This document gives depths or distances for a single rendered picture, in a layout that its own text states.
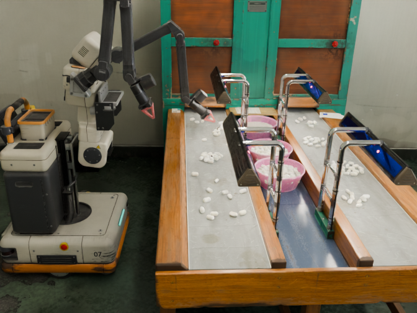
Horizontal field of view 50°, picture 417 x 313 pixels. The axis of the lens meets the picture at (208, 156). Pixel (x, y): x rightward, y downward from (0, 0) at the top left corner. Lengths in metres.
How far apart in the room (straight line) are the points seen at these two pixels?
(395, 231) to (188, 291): 0.90
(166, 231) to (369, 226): 0.85
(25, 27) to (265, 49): 2.12
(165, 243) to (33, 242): 1.20
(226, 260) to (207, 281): 0.11
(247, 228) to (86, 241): 1.13
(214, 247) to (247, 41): 1.80
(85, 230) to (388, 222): 1.67
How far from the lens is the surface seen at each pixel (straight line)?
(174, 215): 1.90
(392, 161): 1.78
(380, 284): 1.83
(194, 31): 3.15
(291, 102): 3.29
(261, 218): 1.90
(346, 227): 1.93
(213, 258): 1.70
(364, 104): 4.42
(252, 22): 3.17
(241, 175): 1.55
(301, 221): 2.09
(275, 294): 1.73
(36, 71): 4.30
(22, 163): 2.56
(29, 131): 2.66
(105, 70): 2.28
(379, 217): 2.11
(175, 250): 1.69
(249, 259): 1.70
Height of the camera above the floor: 1.76
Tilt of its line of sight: 24 degrees down
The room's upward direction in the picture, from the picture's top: 1 degrees clockwise
